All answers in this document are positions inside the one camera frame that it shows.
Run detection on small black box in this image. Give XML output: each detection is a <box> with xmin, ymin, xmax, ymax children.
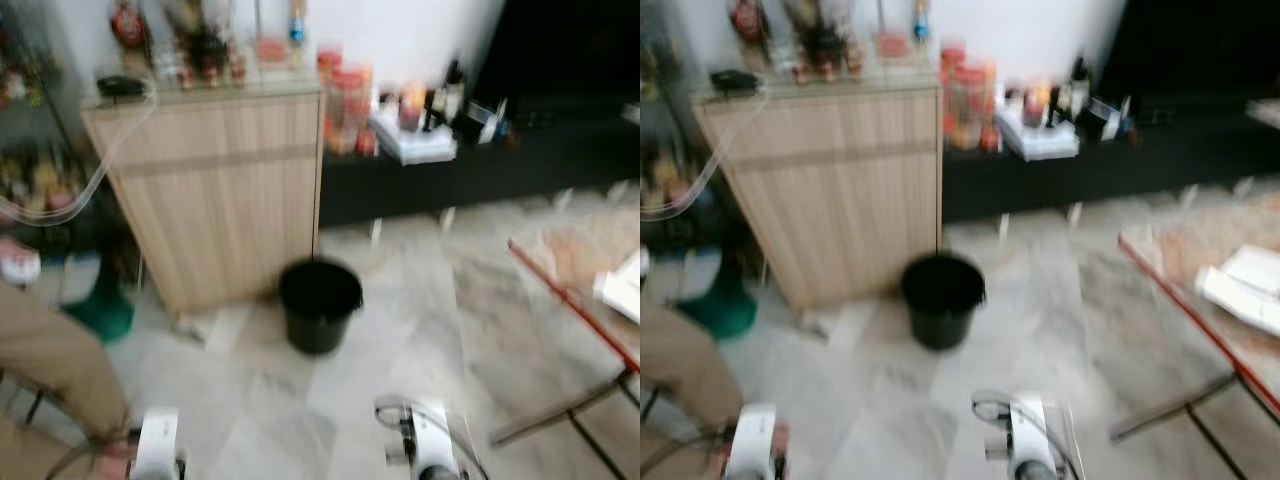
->
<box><xmin>453</xmin><ymin>98</ymin><xmax>511</xmax><ymax>147</ymax></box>
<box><xmin>1083</xmin><ymin>95</ymin><xmax>1137</xmax><ymax>142</ymax></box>

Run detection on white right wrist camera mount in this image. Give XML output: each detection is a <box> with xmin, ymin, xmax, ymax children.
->
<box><xmin>985</xmin><ymin>393</ymin><xmax>1067</xmax><ymax>480</ymax></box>
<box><xmin>385</xmin><ymin>398</ymin><xmax>464</xmax><ymax>480</ymax></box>

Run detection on orange candle cup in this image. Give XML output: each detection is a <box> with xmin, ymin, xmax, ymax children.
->
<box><xmin>1022</xmin><ymin>82</ymin><xmax>1052</xmax><ymax>127</ymax></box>
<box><xmin>398</xmin><ymin>85</ymin><xmax>430</xmax><ymax>132</ymax></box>

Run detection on red edged folding table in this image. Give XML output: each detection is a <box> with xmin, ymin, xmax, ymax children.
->
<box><xmin>490</xmin><ymin>205</ymin><xmax>641</xmax><ymax>480</ymax></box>
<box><xmin>1110</xmin><ymin>195</ymin><xmax>1280</xmax><ymax>480</ymax></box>

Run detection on black plastic bucket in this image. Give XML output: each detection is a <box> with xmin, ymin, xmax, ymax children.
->
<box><xmin>900</xmin><ymin>252</ymin><xmax>988</xmax><ymax>352</ymax></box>
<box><xmin>278</xmin><ymin>257</ymin><xmax>365</xmax><ymax>356</ymax></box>

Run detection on black low TV console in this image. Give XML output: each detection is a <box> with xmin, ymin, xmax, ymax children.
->
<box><xmin>940</xmin><ymin>98</ymin><xmax>1280</xmax><ymax>225</ymax></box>
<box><xmin>318</xmin><ymin>98</ymin><xmax>641</xmax><ymax>231</ymax></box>

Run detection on white paper stack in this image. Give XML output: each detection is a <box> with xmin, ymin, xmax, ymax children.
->
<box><xmin>593</xmin><ymin>250</ymin><xmax>641</xmax><ymax>323</ymax></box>
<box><xmin>1195</xmin><ymin>243</ymin><xmax>1280</xmax><ymax>337</ymax></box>

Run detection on dark glass display shelf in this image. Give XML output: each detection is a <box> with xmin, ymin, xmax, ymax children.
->
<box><xmin>0</xmin><ymin>0</ymin><xmax>101</xmax><ymax>253</ymax></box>
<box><xmin>640</xmin><ymin>0</ymin><xmax>703</xmax><ymax>223</ymax></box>

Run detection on white flat box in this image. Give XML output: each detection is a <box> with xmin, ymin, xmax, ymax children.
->
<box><xmin>995</xmin><ymin>107</ymin><xmax>1082</xmax><ymax>162</ymax></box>
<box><xmin>370</xmin><ymin>110</ymin><xmax>460</xmax><ymax>167</ymax></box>

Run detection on light wooden cabinet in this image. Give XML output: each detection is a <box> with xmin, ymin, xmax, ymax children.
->
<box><xmin>82</xmin><ymin>85</ymin><xmax>327</xmax><ymax>320</ymax></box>
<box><xmin>693</xmin><ymin>84</ymin><xmax>944</xmax><ymax>314</ymax></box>

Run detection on small white object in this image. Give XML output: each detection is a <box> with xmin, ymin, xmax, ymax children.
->
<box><xmin>0</xmin><ymin>240</ymin><xmax>42</xmax><ymax>287</ymax></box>

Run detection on clear plastic hose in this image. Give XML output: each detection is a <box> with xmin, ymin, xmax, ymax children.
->
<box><xmin>640</xmin><ymin>85</ymin><xmax>772</xmax><ymax>222</ymax></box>
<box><xmin>0</xmin><ymin>85</ymin><xmax>160</xmax><ymax>227</ymax></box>

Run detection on small black air pump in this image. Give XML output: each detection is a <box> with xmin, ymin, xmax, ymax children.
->
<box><xmin>97</xmin><ymin>73</ymin><xmax>150</xmax><ymax>100</ymax></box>
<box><xmin>710</xmin><ymin>68</ymin><xmax>764</xmax><ymax>94</ymax></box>

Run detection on green plastic stool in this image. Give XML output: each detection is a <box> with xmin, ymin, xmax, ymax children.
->
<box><xmin>62</xmin><ymin>255</ymin><xmax>137</xmax><ymax>345</ymax></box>
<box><xmin>677</xmin><ymin>250</ymin><xmax>759</xmax><ymax>342</ymax></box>

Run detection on person leg khaki trousers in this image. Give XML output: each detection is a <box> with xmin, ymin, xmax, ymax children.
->
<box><xmin>640</xmin><ymin>310</ymin><xmax>747</xmax><ymax>480</ymax></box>
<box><xmin>0</xmin><ymin>285</ymin><xmax>137</xmax><ymax>480</ymax></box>

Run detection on large red lidded jar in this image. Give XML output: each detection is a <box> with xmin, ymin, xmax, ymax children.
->
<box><xmin>328</xmin><ymin>65</ymin><xmax>378</xmax><ymax>157</ymax></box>
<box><xmin>950</xmin><ymin>62</ymin><xmax>1001</xmax><ymax>154</ymax></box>

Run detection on dark wine bottle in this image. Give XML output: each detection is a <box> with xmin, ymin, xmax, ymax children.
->
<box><xmin>440</xmin><ymin>58</ymin><xmax>467</xmax><ymax>127</ymax></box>
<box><xmin>1068</xmin><ymin>55</ymin><xmax>1094</xmax><ymax>122</ymax></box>

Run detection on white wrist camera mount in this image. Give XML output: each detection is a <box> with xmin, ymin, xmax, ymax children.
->
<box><xmin>130</xmin><ymin>407</ymin><xmax>187</xmax><ymax>480</ymax></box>
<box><xmin>985</xmin><ymin>393</ymin><xmax>1067</xmax><ymax>480</ymax></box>
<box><xmin>385</xmin><ymin>398</ymin><xmax>464</xmax><ymax>480</ymax></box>
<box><xmin>722</xmin><ymin>403</ymin><xmax>784</xmax><ymax>480</ymax></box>

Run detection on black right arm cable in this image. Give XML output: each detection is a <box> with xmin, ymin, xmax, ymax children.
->
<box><xmin>972</xmin><ymin>390</ymin><xmax>1086</xmax><ymax>480</ymax></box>
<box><xmin>375</xmin><ymin>395</ymin><xmax>491</xmax><ymax>480</ymax></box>

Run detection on red white round figurine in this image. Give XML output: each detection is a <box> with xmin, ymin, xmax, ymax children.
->
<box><xmin>730</xmin><ymin>0</ymin><xmax>772</xmax><ymax>47</ymax></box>
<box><xmin>110</xmin><ymin>0</ymin><xmax>152</xmax><ymax>51</ymax></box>

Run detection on black flat television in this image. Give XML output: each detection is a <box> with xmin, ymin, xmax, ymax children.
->
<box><xmin>470</xmin><ymin>0</ymin><xmax>641</xmax><ymax>106</ymax></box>
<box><xmin>1095</xmin><ymin>0</ymin><xmax>1280</xmax><ymax>101</ymax></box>

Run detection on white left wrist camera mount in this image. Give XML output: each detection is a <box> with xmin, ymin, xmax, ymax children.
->
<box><xmin>722</xmin><ymin>403</ymin><xmax>784</xmax><ymax>480</ymax></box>
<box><xmin>130</xmin><ymin>407</ymin><xmax>187</xmax><ymax>480</ymax></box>

